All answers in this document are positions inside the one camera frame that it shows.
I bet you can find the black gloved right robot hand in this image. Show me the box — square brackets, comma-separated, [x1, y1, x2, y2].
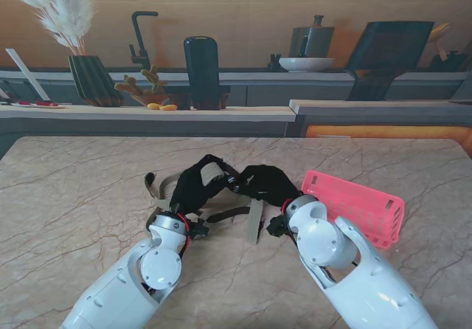
[230, 164, 299, 209]

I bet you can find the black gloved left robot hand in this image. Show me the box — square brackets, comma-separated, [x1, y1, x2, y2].
[169, 154, 232, 216]

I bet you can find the beige woven belt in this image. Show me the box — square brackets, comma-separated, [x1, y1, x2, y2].
[144, 162, 225, 201]
[145, 176, 264, 246]

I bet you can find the dark brown woven belt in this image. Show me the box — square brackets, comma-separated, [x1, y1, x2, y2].
[184, 205, 256, 225]

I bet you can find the pink plastic storage basket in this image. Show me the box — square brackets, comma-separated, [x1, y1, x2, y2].
[301, 170, 406, 249]

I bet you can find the grey kitchen counter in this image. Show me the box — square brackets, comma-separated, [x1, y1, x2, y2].
[0, 65, 472, 149]

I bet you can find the small black holder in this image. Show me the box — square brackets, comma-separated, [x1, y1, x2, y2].
[268, 52, 288, 72]

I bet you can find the yellow brown cactus plant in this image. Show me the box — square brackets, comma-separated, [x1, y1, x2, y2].
[113, 65, 170, 107]

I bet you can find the dark blue rounded container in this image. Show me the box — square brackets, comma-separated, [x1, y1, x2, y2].
[183, 35, 221, 105]

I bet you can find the white ceramic bowl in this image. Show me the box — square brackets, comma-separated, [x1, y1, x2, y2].
[278, 57, 336, 73]

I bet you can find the dark ribbed vase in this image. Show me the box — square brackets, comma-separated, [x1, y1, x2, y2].
[68, 55, 125, 108]

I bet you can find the grey lidded jar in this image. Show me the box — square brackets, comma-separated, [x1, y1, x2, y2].
[288, 14, 336, 59]

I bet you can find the black kitchen faucet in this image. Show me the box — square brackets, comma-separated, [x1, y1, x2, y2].
[128, 10, 159, 71]

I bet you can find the plate with red slices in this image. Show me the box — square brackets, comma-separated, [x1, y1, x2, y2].
[10, 100, 66, 109]

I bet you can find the dark angled range hood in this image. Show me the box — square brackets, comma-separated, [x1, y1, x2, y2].
[344, 21, 435, 102]

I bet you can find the white leaning board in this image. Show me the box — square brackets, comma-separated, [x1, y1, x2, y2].
[5, 48, 52, 102]

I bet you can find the white pampas grass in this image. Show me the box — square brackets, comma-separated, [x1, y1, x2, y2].
[0, 0, 95, 56]

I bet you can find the dark utensil holder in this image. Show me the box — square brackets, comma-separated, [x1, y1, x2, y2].
[429, 50, 469, 72]

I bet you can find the yellow kitchen utensil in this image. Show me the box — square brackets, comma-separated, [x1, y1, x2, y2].
[427, 21, 451, 60]

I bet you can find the red black right arm cable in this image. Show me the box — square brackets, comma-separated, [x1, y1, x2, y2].
[280, 199, 298, 241]

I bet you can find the red black arm cable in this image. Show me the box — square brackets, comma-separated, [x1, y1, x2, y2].
[280, 199, 298, 241]
[176, 212, 193, 262]

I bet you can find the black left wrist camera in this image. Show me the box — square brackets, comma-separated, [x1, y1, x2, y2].
[188, 218, 211, 240]

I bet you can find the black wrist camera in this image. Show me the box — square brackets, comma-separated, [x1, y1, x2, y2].
[188, 218, 211, 240]
[265, 214, 292, 238]

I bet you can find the red black left arm cable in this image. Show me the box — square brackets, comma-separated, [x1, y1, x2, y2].
[176, 212, 193, 262]

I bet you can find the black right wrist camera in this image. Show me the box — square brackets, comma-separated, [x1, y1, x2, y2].
[265, 214, 292, 238]

